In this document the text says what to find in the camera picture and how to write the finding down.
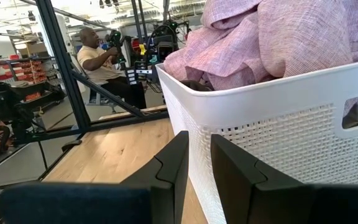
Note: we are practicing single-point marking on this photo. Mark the white plastic laundry basket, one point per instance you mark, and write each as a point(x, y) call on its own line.
point(259, 102)

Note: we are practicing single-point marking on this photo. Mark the black block white labels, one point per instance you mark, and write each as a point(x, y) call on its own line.
point(138, 73)

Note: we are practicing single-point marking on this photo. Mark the black neighbouring robot camera head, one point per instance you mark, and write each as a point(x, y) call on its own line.
point(165, 42)

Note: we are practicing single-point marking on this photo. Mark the small yellow clip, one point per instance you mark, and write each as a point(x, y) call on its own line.
point(142, 49)

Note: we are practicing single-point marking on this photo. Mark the cardboard box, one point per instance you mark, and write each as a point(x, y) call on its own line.
point(36, 49)

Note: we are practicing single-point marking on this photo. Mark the black aluminium rig frame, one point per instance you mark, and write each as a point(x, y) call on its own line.
point(64, 68)

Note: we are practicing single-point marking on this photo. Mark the shelf with red bins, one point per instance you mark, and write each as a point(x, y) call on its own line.
point(26, 73)

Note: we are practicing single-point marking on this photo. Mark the person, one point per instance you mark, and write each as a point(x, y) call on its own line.
point(101, 67)

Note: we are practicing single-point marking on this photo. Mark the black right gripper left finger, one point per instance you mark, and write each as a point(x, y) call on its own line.
point(169, 174)

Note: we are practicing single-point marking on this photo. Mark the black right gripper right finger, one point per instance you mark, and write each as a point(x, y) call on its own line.
point(247, 186)

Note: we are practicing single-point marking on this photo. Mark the pink woven garment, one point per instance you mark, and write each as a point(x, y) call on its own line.
point(275, 40)

